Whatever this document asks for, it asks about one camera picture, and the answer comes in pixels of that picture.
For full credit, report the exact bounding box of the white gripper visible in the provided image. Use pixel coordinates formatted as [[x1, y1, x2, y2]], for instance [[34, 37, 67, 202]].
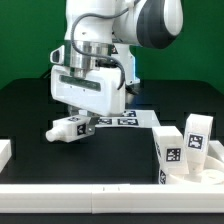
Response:
[[51, 65, 125, 135]]

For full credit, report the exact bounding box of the white U-shaped obstacle fence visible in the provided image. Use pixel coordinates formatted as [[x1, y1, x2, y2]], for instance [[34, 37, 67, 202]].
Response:
[[0, 138, 224, 215]]

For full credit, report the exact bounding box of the paper sheet with tags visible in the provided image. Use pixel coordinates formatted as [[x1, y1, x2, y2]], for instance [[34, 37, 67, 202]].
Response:
[[95, 109, 160, 128]]

